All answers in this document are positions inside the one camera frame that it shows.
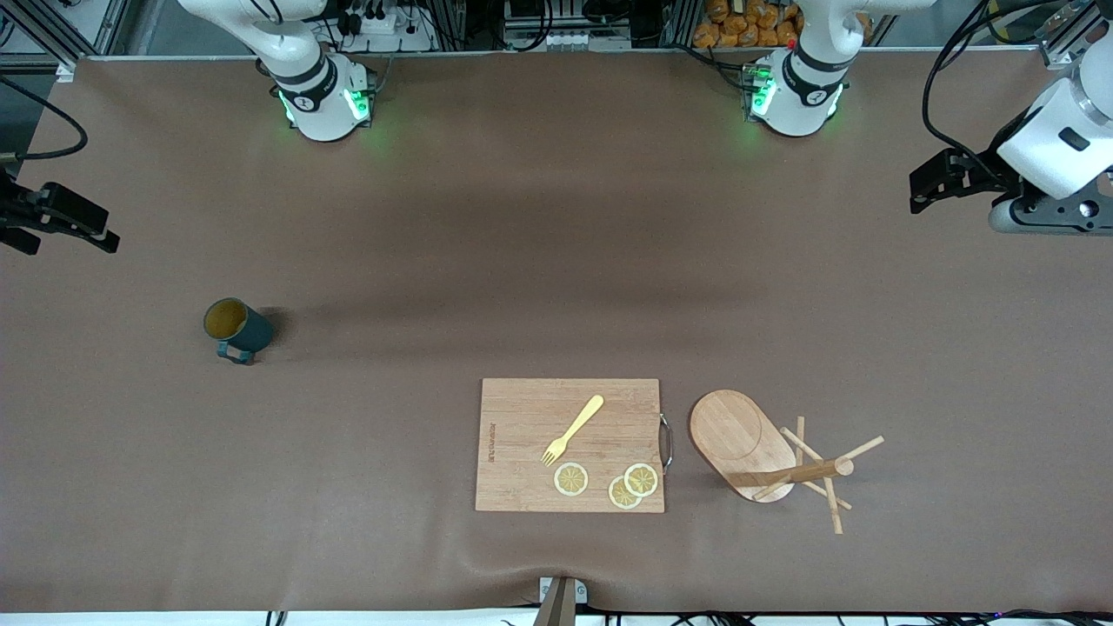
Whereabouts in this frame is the dark green cup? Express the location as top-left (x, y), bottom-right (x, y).
top-left (203, 297), bottom-right (275, 366)

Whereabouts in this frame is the wooden cup rack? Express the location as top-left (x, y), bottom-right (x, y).
top-left (690, 389), bottom-right (886, 535)

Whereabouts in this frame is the bag of orange buns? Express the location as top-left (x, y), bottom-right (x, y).
top-left (693, 0), bottom-right (805, 49)

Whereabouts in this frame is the white power strip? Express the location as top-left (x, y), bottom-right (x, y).
top-left (343, 4), bottom-right (405, 36)

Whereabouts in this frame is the black background electronics unit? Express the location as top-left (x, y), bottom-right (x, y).
top-left (504, 0), bottom-right (631, 49)

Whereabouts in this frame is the yellow plastic fork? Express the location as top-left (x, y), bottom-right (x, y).
top-left (541, 395), bottom-right (605, 467)

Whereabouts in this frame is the wooden cutting board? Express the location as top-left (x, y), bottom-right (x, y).
top-left (475, 378), bottom-right (666, 514)

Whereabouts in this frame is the aluminium frame post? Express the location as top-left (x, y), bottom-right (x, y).
top-left (1039, 0), bottom-right (1113, 70)
top-left (0, 0), bottom-right (131, 82)

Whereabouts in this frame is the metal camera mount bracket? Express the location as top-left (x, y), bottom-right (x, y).
top-left (532, 576), bottom-right (589, 626)

